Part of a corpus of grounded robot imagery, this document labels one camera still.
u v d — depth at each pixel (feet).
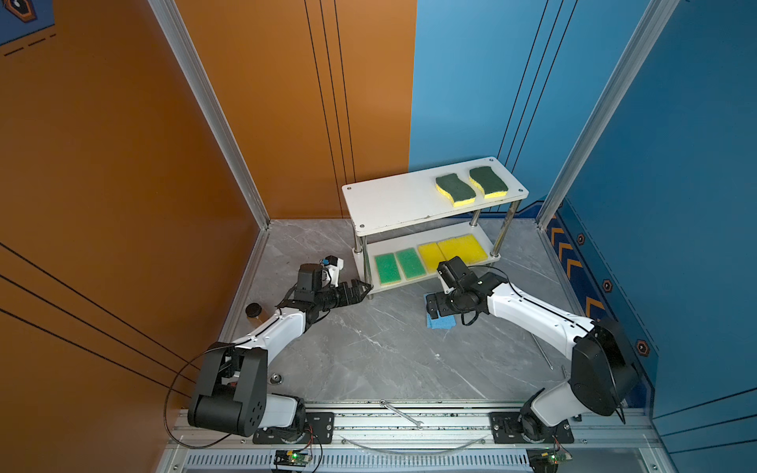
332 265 2.65
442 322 2.93
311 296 2.28
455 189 2.55
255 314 2.73
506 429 2.38
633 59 2.49
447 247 3.36
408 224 2.42
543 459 2.32
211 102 2.78
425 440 2.38
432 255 3.27
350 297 2.54
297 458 2.31
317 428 2.43
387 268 3.15
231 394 1.39
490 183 2.65
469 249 3.34
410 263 3.18
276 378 2.64
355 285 2.59
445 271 2.26
